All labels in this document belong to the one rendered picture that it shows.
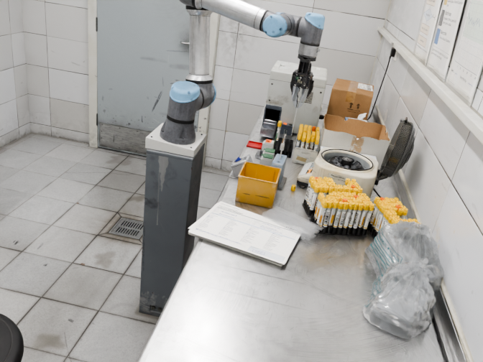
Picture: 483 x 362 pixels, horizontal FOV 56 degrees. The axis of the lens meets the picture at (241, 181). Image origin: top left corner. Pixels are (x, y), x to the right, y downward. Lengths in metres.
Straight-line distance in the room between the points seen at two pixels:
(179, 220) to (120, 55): 2.09
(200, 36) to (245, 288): 1.12
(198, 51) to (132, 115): 2.04
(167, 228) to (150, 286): 0.34
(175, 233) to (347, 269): 0.94
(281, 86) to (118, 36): 1.87
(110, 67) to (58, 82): 0.54
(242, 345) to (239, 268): 0.27
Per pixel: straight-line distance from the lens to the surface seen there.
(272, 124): 2.19
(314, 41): 1.78
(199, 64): 1.95
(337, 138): 2.01
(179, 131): 1.88
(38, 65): 4.28
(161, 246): 2.11
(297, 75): 1.80
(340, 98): 2.64
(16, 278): 2.66
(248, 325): 1.09
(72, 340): 2.28
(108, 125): 4.03
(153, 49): 3.72
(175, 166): 1.90
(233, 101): 3.69
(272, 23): 1.66
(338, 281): 1.29
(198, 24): 1.94
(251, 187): 1.53
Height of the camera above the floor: 1.61
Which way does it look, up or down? 25 degrees down
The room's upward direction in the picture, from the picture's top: 9 degrees clockwise
